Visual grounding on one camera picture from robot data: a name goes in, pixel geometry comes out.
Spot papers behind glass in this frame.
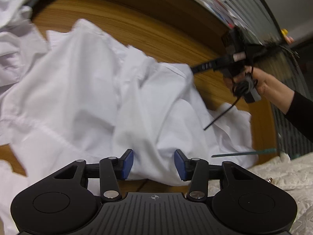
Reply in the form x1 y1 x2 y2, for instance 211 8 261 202
211 0 241 28

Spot crumpled white shirt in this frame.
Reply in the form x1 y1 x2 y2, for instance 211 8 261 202
0 0 49 87

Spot white lace blanket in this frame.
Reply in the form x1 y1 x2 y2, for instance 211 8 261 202
249 152 313 235

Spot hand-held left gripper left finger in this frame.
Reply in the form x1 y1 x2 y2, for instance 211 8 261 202
52 149 134 202

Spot small yellow object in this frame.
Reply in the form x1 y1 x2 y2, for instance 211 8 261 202
281 29 294 44

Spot thin teal stick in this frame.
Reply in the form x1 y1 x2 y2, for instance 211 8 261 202
211 148 278 157

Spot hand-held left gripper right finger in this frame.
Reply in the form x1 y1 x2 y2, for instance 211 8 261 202
174 149 256 202

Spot person's right forearm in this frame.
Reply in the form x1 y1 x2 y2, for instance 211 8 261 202
270 83 313 145

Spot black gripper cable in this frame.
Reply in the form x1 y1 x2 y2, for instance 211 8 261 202
204 72 259 131

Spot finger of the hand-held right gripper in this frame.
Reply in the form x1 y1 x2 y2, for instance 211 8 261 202
191 56 230 74

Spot white long-sleeved dress shirt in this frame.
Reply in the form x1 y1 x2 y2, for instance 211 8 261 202
0 18 260 186

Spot person's right hand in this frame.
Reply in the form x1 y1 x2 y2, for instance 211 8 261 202
224 67 284 103

